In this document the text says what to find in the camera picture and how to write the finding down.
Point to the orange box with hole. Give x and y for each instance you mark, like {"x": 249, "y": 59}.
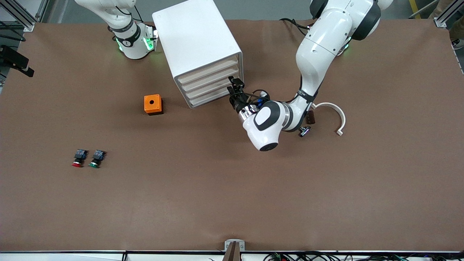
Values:
{"x": 152, "y": 104}

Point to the white drawer cabinet shell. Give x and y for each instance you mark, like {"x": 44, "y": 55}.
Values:
{"x": 195, "y": 36}

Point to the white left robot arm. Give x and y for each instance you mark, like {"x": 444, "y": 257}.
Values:
{"x": 319, "y": 47}

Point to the grey metal mounting bracket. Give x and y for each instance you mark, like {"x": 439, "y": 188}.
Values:
{"x": 242, "y": 243}

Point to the red push button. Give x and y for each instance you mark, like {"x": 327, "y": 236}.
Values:
{"x": 79, "y": 156}

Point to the aluminium frame profile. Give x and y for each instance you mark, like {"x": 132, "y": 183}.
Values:
{"x": 25, "y": 23}
{"x": 41, "y": 11}
{"x": 440, "y": 22}

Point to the white table edge rail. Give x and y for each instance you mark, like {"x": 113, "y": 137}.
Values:
{"x": 72, "y": 257}

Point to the white semicircular clamp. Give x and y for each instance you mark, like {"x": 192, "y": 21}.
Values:
{"x": 328, "y": 104}

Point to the person in beige trousers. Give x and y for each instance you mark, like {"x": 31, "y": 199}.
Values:
{"x": 457, "y": 32}

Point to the brown ridged block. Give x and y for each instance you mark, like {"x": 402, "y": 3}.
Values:
{"x": 311, "y": 117}

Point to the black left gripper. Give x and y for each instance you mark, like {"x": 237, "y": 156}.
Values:
{"x": 237, "y": 104}

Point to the white cabinet drawer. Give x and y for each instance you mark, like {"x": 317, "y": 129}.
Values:
{"x": 214, "y": 94}
{"x": 203, "y": 72}
{"x": 206, "y": 79}
{"x": 210, "y": 87}

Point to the brown camera post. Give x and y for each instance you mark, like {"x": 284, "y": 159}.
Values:
{"x": 232, "y": 253}

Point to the chrome pipe fitting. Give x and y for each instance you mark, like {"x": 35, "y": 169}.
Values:
{"x": 304, "y": 131}

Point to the green push button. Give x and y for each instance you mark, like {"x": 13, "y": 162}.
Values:
{"x": 97, "y": 156}

